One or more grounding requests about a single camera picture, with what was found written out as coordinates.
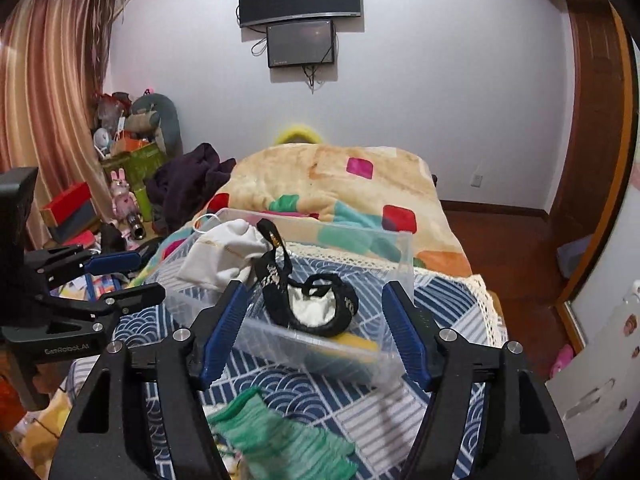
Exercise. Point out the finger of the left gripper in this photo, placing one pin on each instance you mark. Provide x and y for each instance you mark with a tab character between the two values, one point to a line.
100	264
110	304

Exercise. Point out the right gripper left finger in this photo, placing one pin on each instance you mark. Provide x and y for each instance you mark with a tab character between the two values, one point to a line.
107	435

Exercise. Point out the green knitted sock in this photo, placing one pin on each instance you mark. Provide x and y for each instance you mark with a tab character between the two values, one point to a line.
276	447

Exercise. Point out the white drawstring pouch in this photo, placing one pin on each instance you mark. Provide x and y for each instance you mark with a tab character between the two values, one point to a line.
223	254

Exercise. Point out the yellow green sponge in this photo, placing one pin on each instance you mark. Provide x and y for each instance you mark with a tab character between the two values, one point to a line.
343	355

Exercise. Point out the clear plastic storage box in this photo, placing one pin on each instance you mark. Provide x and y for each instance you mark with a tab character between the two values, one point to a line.
365	258

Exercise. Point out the black studded pouch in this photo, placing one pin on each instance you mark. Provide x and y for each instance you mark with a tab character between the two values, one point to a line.
323	305

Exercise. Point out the red box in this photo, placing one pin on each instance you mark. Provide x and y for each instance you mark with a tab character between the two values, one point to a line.
65	204

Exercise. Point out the pink bunny plush toy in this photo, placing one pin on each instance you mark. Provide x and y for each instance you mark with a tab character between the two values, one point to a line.
124	202

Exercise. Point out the yellow plush cushion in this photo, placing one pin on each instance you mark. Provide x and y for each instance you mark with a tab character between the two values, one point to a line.
38	433

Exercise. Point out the green cardboard box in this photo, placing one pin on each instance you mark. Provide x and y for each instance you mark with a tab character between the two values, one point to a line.
138	165

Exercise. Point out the dark purple garment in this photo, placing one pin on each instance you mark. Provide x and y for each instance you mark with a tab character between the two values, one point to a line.
181	187

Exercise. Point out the blue white patterned tablecloth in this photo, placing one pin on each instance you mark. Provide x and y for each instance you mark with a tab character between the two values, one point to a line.
381	421

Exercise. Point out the grey green plush toy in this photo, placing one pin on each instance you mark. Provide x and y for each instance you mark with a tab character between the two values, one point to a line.
154	116

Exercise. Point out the striped brown curtain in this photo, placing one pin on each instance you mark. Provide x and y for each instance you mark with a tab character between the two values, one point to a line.
54	55

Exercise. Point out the brown wooden door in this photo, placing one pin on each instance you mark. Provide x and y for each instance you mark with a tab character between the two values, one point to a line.
599	150

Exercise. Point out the yellow plush behind blanket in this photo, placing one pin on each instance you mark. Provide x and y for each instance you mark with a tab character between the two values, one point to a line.
298	134

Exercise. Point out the colourful patchwork fleece blanket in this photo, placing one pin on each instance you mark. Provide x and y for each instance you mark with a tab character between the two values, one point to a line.
386	189

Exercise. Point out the small black wall monitor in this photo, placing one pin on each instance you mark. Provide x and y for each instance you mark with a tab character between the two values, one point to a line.
302	43

